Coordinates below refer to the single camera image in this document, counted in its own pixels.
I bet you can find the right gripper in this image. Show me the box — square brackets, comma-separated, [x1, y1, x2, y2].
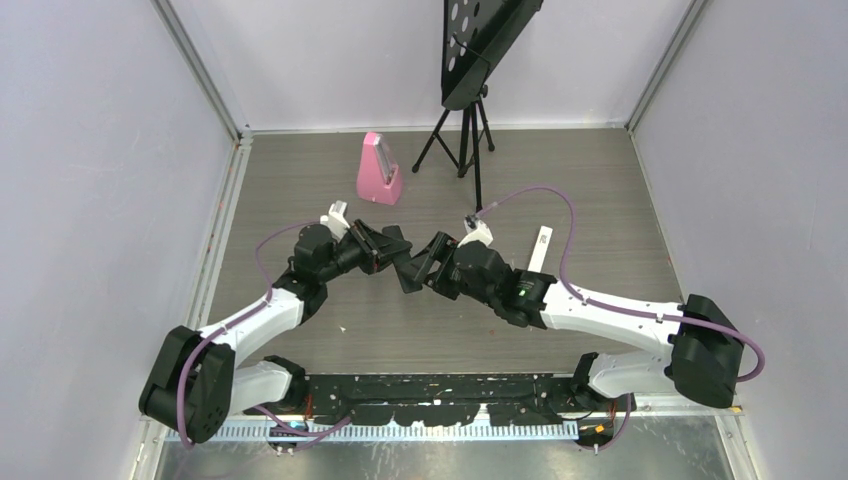
[398, 231, 498, 309]

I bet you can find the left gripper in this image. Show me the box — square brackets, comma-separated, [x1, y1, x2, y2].
[318, 220, 411, 284]

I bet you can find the white remote control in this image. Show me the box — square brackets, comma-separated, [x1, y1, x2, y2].
[527, 225, 553, 273]

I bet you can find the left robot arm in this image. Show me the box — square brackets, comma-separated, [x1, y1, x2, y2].
[138, 220, 412, 447]

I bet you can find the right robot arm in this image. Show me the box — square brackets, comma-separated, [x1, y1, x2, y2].
[397, 233, 744, 411]

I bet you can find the pink metronome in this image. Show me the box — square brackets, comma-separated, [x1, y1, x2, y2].
[356, 132, 404, 205]

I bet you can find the black music stand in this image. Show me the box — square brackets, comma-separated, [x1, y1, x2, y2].
[412, 0, 543, 212]

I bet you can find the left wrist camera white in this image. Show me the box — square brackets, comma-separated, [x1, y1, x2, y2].
[319, 200, 350, 240]

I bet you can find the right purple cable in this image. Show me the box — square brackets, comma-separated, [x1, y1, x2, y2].
[473, 186, 767, 453]

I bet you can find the purple cable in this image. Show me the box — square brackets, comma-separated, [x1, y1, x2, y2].
[176, 221, 326, 450]
[473, 186, 767, 453]

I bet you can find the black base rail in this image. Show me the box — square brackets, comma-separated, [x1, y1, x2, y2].
[281, 373, 591, 427]

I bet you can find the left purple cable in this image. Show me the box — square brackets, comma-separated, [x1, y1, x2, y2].
[176, 221, 326, 450]

